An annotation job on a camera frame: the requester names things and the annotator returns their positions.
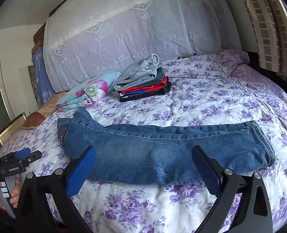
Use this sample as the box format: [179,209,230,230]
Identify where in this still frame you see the purple floral bedspread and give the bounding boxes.
[0,49,287,233]

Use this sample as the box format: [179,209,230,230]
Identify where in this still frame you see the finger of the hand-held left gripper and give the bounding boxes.
[13,150,32,159]
[20,150,42,167]

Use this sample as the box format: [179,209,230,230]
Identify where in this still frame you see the dark bed frame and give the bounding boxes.
[245,50,287,95]

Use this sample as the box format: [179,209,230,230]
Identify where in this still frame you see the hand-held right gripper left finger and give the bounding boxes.
[17,146,97,233]

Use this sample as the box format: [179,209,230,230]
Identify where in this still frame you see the blue denim pants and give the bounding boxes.
[57,107,277,187]

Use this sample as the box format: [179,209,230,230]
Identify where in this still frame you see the white framed panel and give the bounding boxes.
[19,65,40,108]

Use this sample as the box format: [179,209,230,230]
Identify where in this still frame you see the folded dark grey garment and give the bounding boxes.
[154,67,166,83]

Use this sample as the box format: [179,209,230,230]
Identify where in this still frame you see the folded red garment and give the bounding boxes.
[120,76,169,95]

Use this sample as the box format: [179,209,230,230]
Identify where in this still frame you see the blue patterned cloth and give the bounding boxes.
[31,46,56,107]

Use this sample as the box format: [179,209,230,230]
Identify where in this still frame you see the folded blue garment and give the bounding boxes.
[124,89,156,97]

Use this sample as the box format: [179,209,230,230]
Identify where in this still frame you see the stack of folded clothes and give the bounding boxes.
[119,81,172,103]

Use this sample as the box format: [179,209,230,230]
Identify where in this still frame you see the beige checked curtain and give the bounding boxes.
[233,0,287,80]

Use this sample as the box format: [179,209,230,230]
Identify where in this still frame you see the lilac floral pillow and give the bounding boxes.
[208,49,253,78]

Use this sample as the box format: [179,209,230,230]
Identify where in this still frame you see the brown cushion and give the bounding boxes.
[22,91,70,130]

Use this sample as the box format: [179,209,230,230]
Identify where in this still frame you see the person's left hand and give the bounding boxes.
[0,177,22,209]

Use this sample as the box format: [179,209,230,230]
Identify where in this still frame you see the folded teal floral blanket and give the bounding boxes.
[56,71,122,109]

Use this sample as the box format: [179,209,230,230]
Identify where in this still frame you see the wooden furniture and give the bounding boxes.
[32,0,67,52]

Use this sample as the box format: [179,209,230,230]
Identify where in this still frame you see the folded light grey garment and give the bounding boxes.
[114,54,161,91]

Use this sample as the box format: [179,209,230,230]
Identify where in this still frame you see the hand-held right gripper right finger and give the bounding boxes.
[191,145,273,233]

